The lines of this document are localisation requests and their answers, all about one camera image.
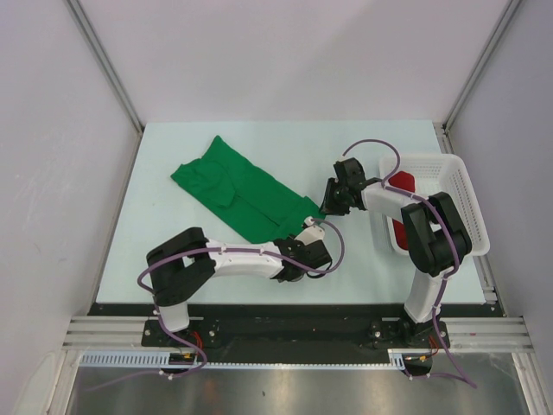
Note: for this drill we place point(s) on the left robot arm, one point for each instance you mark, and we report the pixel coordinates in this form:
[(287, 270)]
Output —
[(179, 267)]

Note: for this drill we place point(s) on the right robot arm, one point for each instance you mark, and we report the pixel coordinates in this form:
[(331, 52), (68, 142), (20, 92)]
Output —
[(437, 238)]

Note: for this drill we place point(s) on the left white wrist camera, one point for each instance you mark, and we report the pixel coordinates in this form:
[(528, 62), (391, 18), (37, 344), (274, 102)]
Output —
[(311, 232)]

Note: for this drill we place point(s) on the rolled red t shirt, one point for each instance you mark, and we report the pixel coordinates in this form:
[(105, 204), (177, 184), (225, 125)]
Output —
[(405, 181)]

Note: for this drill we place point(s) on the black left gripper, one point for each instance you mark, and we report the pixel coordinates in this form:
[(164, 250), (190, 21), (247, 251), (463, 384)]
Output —
[(293, 242)]

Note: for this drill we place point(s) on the green t shirt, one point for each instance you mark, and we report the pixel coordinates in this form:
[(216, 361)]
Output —
[(249, 200)]

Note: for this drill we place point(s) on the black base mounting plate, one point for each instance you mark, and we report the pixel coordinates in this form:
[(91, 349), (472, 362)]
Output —
[(300, 330)]

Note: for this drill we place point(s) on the aluminium rail frame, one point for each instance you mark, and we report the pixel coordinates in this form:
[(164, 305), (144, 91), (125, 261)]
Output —
[(480, 335)]

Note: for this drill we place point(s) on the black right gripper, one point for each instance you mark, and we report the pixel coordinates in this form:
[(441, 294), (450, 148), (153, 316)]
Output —
[(329, 206)]

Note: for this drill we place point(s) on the left aluminium corner post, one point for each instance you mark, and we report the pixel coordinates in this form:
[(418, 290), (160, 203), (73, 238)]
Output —
[(92, 39)]

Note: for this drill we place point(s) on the aluminium corner post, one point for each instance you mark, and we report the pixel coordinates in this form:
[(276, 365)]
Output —
[(498, 32), (92, 39)]

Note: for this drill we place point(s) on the white slotted cable duct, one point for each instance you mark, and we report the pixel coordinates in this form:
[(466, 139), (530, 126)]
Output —
[(180, 360)]

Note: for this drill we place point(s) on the right aluminium corner post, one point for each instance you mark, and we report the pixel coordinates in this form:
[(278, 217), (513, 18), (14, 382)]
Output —
[(498, 32)]

